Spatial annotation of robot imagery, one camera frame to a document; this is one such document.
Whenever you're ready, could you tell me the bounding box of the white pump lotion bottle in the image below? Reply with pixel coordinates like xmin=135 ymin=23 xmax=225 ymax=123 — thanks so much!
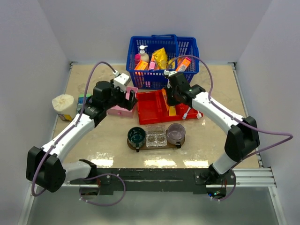
xmin=139 ymin=45 xmax=149 ymax=63

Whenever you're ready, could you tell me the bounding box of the cream tissue roll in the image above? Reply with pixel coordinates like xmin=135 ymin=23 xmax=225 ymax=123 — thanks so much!
xmin=52 ymin=94 xmax=76 ymax=121

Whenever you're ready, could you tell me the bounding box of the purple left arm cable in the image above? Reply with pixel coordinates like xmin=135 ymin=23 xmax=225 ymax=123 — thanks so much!
xmin=30 ymin=61 xmax=127 ymax=206

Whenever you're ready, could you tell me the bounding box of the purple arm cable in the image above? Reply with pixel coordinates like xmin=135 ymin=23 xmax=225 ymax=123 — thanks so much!
xmin=30 ymin=61 xmax=127 ymax=206
xmin=166 ymin=55 xmax=293 ymax=202

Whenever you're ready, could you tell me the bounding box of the pink small box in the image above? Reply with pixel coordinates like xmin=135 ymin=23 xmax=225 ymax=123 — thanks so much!
xmin=148 ymin=60 xmax=156 ymax=71

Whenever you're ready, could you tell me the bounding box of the dark green mug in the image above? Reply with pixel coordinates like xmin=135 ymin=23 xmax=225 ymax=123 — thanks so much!
xmin=127 ymin=127 xmax=146 ymax=152

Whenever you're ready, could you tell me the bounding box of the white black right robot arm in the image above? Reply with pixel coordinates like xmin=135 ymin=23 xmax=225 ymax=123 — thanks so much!
xmin=164 ymin=70 xmax=260 ymax=184

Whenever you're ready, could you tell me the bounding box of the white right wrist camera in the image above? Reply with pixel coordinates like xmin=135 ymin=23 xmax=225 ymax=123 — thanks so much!
xmin=164 ymin=70 xmax=177 ymax=78

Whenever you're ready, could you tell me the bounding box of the brown wooden oval tray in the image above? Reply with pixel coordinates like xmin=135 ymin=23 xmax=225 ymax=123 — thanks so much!
xmin=127 ymin=138 xmax=185 ymax=152

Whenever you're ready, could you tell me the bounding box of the orange carton left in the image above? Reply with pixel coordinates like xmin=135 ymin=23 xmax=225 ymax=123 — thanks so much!
xmin=135 ymin=60 xmax=149 ymax=71

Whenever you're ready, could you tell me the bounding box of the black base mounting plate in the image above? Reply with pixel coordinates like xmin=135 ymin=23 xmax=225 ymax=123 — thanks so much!
xmin=70 ymin=168 xmax=236 ymax=195

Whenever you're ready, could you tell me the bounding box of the yellow snack bag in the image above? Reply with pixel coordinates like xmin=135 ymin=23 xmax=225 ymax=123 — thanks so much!
xmin=152 ymin=47 xmax=168 ymax=69

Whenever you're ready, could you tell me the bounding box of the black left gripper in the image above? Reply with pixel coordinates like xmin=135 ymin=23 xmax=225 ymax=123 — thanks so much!
xmin=104 ymin=79 xmax=138 ymax=111

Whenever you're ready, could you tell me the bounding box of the translucent purple mug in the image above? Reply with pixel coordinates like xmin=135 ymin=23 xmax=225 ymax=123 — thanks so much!
xmin=166 ymin=123 xmax=186 ymax=149

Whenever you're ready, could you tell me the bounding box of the light blue toothbrush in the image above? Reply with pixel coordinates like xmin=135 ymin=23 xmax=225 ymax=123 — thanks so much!
xmin=182 ymin=107 xmax=191 ymax=120

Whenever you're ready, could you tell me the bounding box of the green blue carton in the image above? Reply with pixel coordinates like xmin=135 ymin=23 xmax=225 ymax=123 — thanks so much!
xmin=77 ymin=93 xmax=91 ymax=113

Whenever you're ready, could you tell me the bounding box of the yellow green packet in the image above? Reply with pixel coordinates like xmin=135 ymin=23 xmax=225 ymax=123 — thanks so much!
xmin=166 ymin=58 xmax=179 ymax=69

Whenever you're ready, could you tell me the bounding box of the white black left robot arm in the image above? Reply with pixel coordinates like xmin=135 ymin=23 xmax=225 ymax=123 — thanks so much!
xmin=26 ymin=81 xmax=137 ymax=193

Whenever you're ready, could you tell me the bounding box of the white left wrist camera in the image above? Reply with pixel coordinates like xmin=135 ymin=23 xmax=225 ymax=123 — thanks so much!
xmin=113 ymin=70 xmax=131 ymax=93

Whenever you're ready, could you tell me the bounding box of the aluminium frame rail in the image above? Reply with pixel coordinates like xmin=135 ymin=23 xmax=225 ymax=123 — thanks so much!
xmin=233 ymin=168 xmax=276 ymax=187

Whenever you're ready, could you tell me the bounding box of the orange box in basket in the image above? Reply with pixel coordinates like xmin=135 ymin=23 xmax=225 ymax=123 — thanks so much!
xmin=176 ymin=56 xmax=192 ymax=72

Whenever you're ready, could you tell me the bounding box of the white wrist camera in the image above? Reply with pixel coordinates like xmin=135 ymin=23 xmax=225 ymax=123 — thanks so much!
xmin=164 ymin=70 xmax=177 ymax=78
xmin=113 ymin=70 xmax=131 ymax=93

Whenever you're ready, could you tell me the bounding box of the clear acrylic toothbrush holder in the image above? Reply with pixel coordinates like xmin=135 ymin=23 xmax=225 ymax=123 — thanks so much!
xmin=146 ymin=125 xmax=167 ymax=147

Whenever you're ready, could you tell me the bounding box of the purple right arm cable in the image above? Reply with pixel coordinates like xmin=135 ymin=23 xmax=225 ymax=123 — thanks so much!
xmin=166 ymin=55 xmax=293 ymax=202

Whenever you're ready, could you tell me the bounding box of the red three-compartment bin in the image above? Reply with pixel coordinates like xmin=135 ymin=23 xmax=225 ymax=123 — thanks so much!
xmin=136 ymin=90 xmax=198 ymax=125

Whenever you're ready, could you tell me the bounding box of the blue plastic shopping basket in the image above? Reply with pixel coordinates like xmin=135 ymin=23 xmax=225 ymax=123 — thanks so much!
xmin=126 ymin=34 xmax=199 ymax=90

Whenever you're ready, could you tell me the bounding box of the pink drawer box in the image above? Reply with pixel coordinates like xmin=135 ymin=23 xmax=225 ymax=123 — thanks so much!
xmin=107 ymin=87 xmax=138 ymax=118

